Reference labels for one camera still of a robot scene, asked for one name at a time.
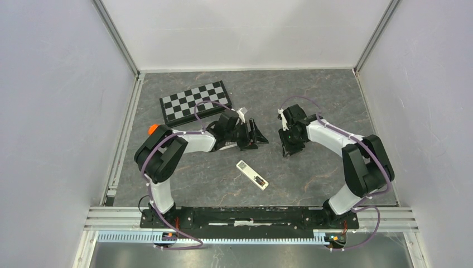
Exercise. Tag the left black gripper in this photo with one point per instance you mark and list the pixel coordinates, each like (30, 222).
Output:
(247, 143)

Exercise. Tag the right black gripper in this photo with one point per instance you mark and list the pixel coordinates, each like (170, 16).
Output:
(288, 148)

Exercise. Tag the slim white remote control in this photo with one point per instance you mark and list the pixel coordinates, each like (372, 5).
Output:
(250, 173)

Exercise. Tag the silver black AAA battery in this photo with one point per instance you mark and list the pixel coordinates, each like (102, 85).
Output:
(259, 181)

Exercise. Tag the white remote with buttons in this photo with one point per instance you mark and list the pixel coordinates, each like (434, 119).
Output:
(228, 145)

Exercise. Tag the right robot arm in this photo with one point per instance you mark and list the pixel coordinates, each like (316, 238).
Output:
(366, 165)

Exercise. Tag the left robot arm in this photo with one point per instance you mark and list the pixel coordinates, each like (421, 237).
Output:
(157, 158)

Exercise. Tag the black white chessboard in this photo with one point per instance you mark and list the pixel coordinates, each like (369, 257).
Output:
(203, 101)

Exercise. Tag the orange plastic cup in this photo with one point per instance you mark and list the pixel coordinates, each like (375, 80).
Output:
(152, 128)

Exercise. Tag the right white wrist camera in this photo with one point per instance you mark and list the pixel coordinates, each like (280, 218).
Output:
(282, 117)

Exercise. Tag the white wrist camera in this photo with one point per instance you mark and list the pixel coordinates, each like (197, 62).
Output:
(282, 117)
(241, 114)

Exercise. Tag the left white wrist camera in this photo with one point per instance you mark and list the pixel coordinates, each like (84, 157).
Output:
(241, 114)

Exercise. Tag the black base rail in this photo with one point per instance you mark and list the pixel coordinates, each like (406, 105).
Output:
(257, 222)

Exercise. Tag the white toothed cable duct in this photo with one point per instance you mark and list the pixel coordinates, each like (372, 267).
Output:
(162, 238)

